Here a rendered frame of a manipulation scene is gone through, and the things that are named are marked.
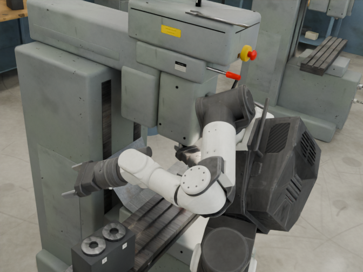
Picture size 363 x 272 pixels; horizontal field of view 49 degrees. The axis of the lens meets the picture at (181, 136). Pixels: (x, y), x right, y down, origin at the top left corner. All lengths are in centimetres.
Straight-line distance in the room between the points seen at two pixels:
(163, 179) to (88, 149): 96
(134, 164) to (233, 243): 33
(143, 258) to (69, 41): 104
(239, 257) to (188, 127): 81
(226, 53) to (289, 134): 43
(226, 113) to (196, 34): 47
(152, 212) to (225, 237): 102
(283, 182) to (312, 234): 236
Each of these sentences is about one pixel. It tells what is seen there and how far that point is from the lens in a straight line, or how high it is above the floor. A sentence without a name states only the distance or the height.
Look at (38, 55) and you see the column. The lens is 199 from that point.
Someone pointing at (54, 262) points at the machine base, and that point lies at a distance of 275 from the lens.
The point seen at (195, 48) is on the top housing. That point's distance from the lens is 149.
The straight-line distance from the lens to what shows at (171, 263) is 211.
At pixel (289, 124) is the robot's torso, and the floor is 171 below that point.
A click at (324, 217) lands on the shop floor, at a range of 368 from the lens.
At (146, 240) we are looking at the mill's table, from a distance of 184.
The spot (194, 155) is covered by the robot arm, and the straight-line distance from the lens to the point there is 175.
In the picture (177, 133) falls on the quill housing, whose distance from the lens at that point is 171.
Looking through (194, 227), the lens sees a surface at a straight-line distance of 204.
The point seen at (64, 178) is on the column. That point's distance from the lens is 221.
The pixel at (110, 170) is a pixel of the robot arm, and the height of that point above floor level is 155.
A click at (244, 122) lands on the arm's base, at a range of 109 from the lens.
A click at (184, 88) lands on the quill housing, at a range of 160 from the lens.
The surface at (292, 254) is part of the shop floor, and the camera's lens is 324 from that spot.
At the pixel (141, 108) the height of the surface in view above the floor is 143.
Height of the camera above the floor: 224
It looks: 31 degrees down
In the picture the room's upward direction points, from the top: 6 degrees clockwise
